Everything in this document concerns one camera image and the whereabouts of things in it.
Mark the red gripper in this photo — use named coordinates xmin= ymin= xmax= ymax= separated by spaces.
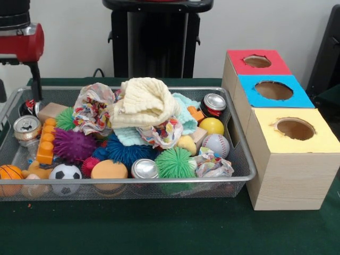
xmin=0 ymin=23 xmax=45 ymax=103

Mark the polka dot cloth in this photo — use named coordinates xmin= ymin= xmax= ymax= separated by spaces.
xmin=72 ymin=82 xmax=115 ymax=136
xmin=137 ymin=116 xmax=184 ymax=149

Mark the cream knitted cloth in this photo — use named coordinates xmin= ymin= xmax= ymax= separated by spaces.
xmin=108 ymin=77 xmax=181 ymax=130

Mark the mint green cloth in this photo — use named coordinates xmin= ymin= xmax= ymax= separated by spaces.
xmin=114 ymin=92 xmax=200 ymax=147

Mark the shallow clear mesh bin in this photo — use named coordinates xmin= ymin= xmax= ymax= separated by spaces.
xmin=0 ymin=85 xmax=258 ymax=202

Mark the wooden box with three holes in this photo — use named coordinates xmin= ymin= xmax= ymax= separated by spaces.
xmin=220 ymin=49 xmax=340 ymax=211

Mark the purple spiky ball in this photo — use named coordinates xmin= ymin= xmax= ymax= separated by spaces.
xmin=52 ymin=128 xmax=98 ymax=163

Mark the black and white soccer ball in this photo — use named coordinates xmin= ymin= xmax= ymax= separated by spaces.
xmin=49 ymin=163 xmax=82 ymax=197

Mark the orange foam ball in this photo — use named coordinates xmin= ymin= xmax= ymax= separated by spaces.
xmin=90 ymin=159 xmax=129 ymax=191

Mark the green spiky ball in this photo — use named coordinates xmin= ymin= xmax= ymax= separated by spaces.
xmin=154 ymin=147 xmax=199 ymax=179

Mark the yellow ball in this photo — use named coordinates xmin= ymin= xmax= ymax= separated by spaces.
xmin=199 ymin=117 xmax=225 ymax=135

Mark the white baseball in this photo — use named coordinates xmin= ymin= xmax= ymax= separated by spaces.
xmin=201 ymin=133 xmax=231 ymax=158

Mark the black chair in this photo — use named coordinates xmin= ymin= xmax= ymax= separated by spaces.
xmin=306 ymin=4 xmax=340 ymax=92

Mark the dark green side tablecloth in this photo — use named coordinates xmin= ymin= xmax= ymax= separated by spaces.
xmin=316 ymin=85 xmax=340 ymax=107

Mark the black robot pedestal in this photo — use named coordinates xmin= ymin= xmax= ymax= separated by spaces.
xmin=102 ymin=0 xmax=215 ymax=79

